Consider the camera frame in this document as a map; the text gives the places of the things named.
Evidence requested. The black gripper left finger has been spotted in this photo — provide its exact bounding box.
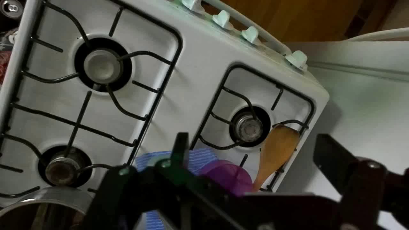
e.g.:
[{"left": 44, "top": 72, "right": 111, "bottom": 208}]
[{"left": 81, "top": 132, "right": 240, "bottom": 230}]

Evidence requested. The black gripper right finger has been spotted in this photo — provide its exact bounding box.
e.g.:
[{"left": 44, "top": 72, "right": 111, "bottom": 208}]
[{"left": 311, "top": 133, "right": 409, "bottom": 230}]

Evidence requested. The gas burner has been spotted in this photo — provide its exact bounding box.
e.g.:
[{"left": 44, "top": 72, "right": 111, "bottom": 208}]
[
  {"left": 228, "top": 106, "right": 272, "bottom": 148},
  {"left": 74, "top": 37, "right": 133, "bottom": 93},
  {"left": 37, "top": 144, "right": 93, "bottom": 189}
]

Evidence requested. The blue cloth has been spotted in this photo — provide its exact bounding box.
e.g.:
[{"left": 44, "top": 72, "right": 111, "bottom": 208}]
[{"left": 134, "top": 147, "right": 225, "bottom": 230}]

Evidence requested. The steel mixing bowl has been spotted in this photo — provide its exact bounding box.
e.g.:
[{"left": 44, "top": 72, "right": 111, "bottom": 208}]
[{"left": 0, "top": 185, "right": 99, "bottom": 230}]

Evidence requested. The white refrigerator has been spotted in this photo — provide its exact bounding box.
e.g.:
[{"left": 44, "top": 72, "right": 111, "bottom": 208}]
[{"left": 278, "top": 27, "right": 409, "bottom": 230}]

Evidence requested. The black stove grate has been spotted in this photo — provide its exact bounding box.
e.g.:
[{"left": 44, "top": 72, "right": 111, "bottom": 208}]
[
  {"left": 0, "top": 0, "right": 184, "bottom": 202},
  {"left": 189, "top": 63, "right": 317, "bottom": 194}
]

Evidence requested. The purple plastic bowl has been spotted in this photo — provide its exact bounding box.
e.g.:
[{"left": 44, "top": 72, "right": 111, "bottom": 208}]
[{"left": 198, "top": 160, "right": 258, "bottom": 198}]

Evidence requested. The white stove knob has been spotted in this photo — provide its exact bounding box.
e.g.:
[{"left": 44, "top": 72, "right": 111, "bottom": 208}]
[
  {"left": 210, "top": 9, "right": 232, "bottom": 29},
  {"left": 240, "top": 26, "right": 260, "bottom": 45},
  {"left": 283, "top": 49, "right": 309, "bottom": 72}
]

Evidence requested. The white gas stove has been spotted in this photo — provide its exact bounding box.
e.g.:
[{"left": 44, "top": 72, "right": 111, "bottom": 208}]
[{"left": 0, "top": 0, "right": 331, "bottom": 230}]

